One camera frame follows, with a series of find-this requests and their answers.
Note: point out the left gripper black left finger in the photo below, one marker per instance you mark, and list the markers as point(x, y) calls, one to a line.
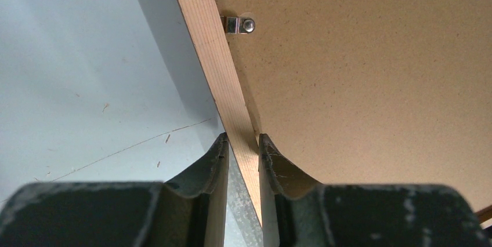
point(187, 210)

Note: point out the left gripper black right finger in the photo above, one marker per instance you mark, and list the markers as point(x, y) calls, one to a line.
point(298, 210)

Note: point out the wooden picture frame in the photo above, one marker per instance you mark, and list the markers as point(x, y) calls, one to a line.
point(219, 84)

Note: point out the small metal retaining clip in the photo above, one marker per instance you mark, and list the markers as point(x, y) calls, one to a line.
point(238, 25)

